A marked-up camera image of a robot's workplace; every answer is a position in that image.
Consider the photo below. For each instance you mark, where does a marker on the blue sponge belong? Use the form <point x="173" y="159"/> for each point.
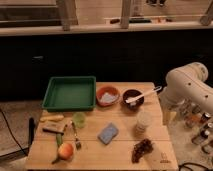
<point x="108" y="133"/>

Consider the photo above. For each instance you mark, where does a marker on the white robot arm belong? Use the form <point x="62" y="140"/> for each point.
<point x="186" y="83"/>

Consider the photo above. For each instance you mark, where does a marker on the orange bowl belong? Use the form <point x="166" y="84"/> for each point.
<point x="107" y="96"/>

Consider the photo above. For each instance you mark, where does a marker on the green plastic tray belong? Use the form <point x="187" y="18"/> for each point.
<point x="70" y="93"/>

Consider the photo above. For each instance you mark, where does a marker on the small green cup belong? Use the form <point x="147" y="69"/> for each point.
<point x="79" y="119"/>

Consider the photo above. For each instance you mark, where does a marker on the white spatula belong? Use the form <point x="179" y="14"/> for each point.
<point x="133" y="99"/>

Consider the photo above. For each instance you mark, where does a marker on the yellow banana toy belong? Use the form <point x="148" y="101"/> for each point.
<point x="52" y="118"/>

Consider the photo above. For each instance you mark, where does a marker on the metal fork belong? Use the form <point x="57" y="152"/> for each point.
<point x="77" y="141"/>

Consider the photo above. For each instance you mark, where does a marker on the green pea pod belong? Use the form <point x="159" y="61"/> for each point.
<point x="59" y="142"/>

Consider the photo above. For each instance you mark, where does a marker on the brown grape bunch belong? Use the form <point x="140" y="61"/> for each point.
<point x="140" y="149"/>

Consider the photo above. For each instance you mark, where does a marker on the red yellow apple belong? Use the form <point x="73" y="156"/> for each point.
<point x="65" y="151"/>

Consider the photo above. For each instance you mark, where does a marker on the spice bottle rack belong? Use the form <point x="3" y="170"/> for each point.
<point x="196" y="125"/>

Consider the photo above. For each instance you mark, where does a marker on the black handle beside table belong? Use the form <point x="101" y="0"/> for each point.
<point x="31" y="131"/>

